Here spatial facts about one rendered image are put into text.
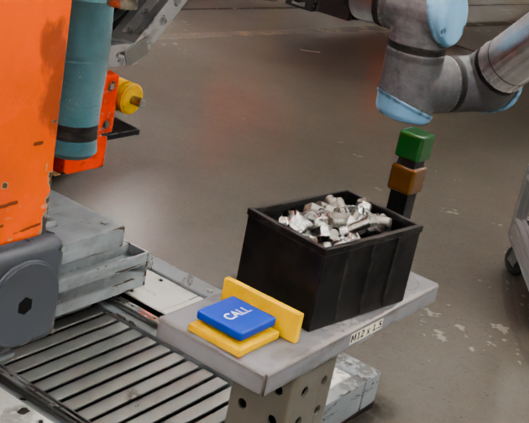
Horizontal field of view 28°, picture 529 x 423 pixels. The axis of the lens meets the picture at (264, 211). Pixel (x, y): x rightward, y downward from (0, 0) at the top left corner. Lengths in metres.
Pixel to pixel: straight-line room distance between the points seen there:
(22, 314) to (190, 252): 1.08
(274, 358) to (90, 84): 0.59
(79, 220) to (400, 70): 0.79
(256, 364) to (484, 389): 1.11
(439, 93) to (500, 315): 1.10
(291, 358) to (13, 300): 0.46
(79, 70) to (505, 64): 0.64
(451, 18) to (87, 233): 0.85
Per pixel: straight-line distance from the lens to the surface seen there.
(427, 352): 2.37
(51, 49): 1.21
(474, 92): 1.68
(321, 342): 1.31
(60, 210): 2.15
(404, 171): 1.51
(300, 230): 1.35
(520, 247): 2.74
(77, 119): 1.65
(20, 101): 1.20
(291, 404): 1.39
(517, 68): 1.63
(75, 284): 2.02
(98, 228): 2.08
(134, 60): 1.89
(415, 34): 1.59
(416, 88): 1.61
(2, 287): 1.52
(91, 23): 1.61
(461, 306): 2.63
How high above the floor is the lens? 1.05
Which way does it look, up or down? 21 degrees down
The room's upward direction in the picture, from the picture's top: 11 degrees clockwise
